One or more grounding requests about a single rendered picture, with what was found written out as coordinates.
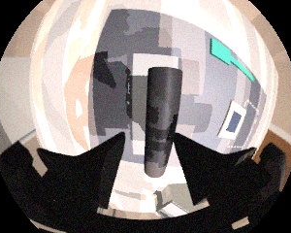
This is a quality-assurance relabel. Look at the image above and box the white square tile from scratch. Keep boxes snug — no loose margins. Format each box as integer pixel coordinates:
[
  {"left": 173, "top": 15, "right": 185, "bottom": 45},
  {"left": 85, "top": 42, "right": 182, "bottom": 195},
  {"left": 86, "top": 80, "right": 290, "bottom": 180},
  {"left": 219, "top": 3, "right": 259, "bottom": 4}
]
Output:
[{"left": 216, "top": 101, "right": 246, "bottom": 140}]

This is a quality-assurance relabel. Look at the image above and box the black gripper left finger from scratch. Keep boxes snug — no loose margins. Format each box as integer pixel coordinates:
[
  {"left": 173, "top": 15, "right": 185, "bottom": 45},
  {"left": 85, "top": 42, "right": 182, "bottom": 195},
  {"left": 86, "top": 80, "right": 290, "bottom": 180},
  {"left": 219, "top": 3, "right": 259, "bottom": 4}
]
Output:
[{"left": 37, "top": 132, "right": 126, "bottom": 210}]

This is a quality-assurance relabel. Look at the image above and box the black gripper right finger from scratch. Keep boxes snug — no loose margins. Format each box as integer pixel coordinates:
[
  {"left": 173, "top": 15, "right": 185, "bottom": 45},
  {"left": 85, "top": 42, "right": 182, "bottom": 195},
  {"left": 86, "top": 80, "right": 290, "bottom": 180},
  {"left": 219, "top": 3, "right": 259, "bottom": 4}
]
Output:
[{"left": 174, "top": 132, "right": 257, "bottom": 206}]

